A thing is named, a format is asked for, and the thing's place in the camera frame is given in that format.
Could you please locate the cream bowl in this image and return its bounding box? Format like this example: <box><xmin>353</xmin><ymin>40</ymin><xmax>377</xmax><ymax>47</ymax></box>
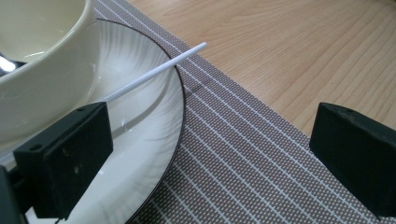
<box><xmin>0</xmin><ymin>0</ymin><xmax>96</xmax><ymax>153</ymax></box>

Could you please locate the white chopstick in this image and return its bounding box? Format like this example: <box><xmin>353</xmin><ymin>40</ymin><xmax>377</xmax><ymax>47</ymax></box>
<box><xmin>104</xmin><ymin>41</ymin><xmax>208</xmax><ymax>104</ymax></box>

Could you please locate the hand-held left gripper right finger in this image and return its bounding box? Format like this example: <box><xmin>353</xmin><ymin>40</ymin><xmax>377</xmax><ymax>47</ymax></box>
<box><xmin>308</xmin><ymin>102</ymin><xmax>396</xmax><ymax>219</ymax></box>

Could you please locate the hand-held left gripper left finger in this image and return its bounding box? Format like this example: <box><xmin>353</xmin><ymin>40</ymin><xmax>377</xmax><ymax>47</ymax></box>
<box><xmin>12</xmin><ymin>101</ymin><xmax>115</xmax><ymax>220</ymax></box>

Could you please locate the white plate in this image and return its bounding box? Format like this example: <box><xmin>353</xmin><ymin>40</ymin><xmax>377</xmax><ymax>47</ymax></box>
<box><xmin>0</xmin><ymin>18</ymin><xmax>185</xmax><ymax>224</ymax></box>

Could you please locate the grey striped woven placemat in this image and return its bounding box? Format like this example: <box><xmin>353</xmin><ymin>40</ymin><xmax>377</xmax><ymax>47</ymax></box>
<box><xmin>92</xmin><ymin>0</ymin><xmax>396</xmax><ymax>224</ymax></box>

